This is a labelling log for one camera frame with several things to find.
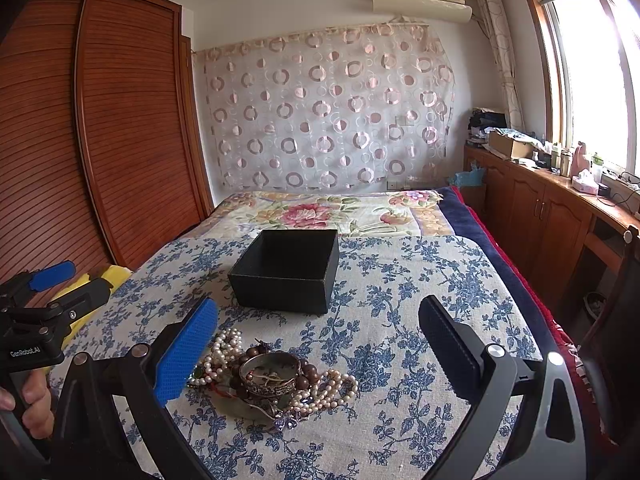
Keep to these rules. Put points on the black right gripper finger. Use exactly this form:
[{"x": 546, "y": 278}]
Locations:
[
  {"x": 77, "y": 304},
  {"x": 547, "y": 440}
]

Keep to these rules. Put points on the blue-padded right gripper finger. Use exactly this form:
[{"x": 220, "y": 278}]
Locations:
[
  {"x": 42, "y": 280},
  {"x": 89, "y": 441}
]

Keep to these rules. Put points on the silver engraved bangle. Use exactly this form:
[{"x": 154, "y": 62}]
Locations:
[{"x": 270, "y": 374}]

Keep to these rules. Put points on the pale green jade bangle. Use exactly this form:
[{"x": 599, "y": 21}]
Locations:
[{"x": 260, "y": 410}]

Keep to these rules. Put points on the black open jewelry box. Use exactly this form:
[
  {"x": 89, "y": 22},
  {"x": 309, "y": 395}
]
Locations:
[{"x": 287, "y": 270}]

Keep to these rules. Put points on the person's left hand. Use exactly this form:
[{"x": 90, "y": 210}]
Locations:
[{"x": 38, "y": 417}]

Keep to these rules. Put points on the dark wooden chair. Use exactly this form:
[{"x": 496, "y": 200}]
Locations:
[{"x": 610, "y": 353}]

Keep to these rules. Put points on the dark blue red blanket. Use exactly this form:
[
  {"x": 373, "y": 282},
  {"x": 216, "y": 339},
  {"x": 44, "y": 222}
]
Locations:
[{"x": 542, "y": 332}]

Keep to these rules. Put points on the brown wooden wardrobe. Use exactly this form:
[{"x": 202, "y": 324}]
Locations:
[{"x": 101, "y": 159}]

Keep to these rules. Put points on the wooden side cabinet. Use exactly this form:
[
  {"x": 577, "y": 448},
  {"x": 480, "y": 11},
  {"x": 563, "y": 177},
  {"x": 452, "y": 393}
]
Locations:
[{"x": 562, "y": 241}]

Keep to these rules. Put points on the blue floral bed cloth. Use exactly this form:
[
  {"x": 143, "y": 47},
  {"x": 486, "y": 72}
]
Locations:
[{"x": 404, "y": 411}]

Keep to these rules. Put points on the pink floral bedspread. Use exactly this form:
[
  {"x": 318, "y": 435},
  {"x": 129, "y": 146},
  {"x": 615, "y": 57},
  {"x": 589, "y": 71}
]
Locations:
[{"x": 406, "y": 213}]

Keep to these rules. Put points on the pink tissue box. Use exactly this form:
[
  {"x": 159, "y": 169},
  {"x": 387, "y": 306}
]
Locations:
[{"x": 585, "y": 183}]

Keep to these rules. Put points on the blue cloth on cabinet side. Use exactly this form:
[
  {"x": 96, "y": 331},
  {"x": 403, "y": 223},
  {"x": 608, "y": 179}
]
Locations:
[{"x": 468, "y": 179}]

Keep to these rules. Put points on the cardboard box on cabinet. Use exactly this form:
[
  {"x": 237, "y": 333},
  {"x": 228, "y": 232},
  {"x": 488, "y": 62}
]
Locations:
[{"x": 507, "y": 146}]

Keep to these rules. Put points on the pink circle sheer curtain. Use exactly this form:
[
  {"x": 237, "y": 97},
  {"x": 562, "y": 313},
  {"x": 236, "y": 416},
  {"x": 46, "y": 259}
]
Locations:
[{"x": 337, "y": 109}]

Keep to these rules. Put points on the window curtain beige patterned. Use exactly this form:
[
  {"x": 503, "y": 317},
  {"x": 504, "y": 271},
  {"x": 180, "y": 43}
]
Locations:
[{"x": 498, "y": 31}]

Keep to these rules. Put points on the window with wooden frame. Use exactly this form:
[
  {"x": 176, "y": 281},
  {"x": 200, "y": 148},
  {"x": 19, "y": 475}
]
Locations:
[{"x": 590, "y": 56}]

